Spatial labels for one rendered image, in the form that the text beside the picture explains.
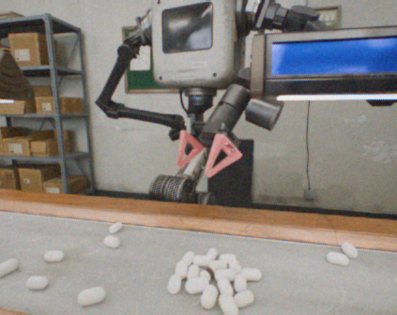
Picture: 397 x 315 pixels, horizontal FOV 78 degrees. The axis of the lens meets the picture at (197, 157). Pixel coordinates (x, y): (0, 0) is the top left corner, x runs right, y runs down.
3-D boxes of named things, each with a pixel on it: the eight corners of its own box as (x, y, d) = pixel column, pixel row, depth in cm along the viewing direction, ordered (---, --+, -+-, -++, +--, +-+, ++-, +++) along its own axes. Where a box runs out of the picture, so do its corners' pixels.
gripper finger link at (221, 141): (201, 179, 52) (223, 142, 54) (224, 187, 46) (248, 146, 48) (180, 161, 48) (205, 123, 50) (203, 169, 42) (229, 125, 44)
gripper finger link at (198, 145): (183, 172, 57) (204, 140, 59) (202, 179, 51) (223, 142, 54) (162, 157, 53) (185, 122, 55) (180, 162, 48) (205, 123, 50)
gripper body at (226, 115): (206, 144, 57) (221, 119, 59) (237, 150, 49) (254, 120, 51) (188, 127, 54) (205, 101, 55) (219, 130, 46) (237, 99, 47)
